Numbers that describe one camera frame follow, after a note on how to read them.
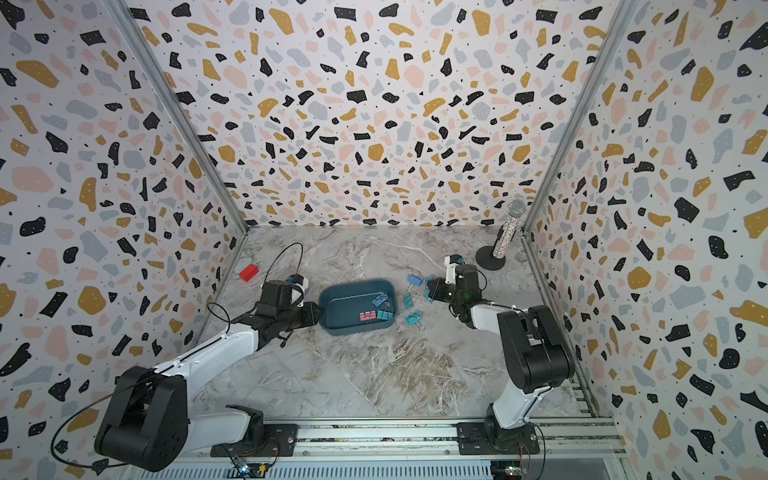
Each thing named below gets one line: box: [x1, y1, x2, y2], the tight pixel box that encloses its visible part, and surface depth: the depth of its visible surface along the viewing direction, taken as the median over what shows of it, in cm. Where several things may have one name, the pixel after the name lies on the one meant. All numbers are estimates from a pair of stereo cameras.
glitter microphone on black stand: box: [475, 199, 527, 270], surface depth 99 cm
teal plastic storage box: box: [319, 279, 398, 335], surface depth 100 cm
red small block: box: [238, 264, 259, 282], surface depth 108 cm
